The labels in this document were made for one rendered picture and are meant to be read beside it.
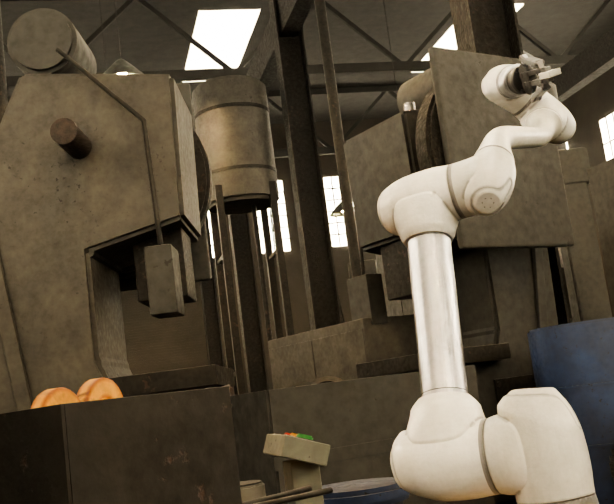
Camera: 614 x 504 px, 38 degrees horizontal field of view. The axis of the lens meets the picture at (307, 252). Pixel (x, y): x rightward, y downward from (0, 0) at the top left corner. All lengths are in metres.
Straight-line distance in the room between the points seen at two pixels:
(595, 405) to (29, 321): 2.64
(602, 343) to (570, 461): 2.66
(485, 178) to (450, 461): 0.63
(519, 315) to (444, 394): 3.30
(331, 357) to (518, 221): 1.44
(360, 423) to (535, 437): 1.90
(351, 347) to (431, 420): 3.46
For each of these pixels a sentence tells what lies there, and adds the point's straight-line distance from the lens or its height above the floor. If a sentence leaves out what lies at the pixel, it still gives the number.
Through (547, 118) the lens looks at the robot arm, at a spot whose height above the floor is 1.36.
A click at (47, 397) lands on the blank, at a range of 1.90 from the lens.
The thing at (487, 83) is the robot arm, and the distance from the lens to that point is 2.59.
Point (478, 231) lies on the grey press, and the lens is 4.69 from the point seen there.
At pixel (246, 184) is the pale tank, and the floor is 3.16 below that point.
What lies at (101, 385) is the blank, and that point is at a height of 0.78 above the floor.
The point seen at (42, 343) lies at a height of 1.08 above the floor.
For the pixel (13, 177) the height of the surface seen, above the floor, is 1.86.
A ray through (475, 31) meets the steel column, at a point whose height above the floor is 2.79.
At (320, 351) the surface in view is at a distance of 5.60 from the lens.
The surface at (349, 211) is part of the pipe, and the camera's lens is 8.14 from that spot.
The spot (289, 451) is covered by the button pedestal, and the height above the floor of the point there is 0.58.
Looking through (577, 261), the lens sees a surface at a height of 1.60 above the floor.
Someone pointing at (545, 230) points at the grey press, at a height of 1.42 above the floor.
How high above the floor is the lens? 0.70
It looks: 9 degrees up
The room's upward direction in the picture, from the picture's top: 7 degrees counter-clockwise
